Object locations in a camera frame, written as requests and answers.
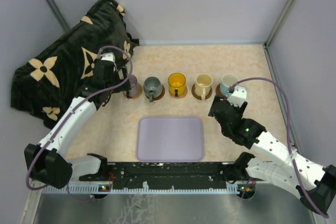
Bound purple glass mug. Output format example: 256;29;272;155
126;74;139;98

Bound woven rattan coaster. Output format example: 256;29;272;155
123;84;143;99
169;87;188;99

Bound dark wooden coaster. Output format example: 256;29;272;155
143;85;165;102
216;83;227;99
192;83;213;101

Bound grey green mug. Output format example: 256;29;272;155
143;77;163;102

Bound white mug blue handle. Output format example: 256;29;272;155
219;73;238;98

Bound cream mug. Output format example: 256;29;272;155
195;73;213;100

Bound yellow glass mug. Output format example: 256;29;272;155
168;73;186;98

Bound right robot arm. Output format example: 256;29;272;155
208;95;335;217

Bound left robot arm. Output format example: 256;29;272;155
24;60;132;190

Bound black floral plush blanket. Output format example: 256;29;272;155
10;0;140;129

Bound lavender plastic tray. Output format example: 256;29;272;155
136;116;204;163

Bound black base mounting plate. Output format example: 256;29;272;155
79;162;249;190

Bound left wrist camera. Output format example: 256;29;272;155
99;52;116;63

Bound aluminium frame rail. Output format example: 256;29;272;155
31;161;318;196

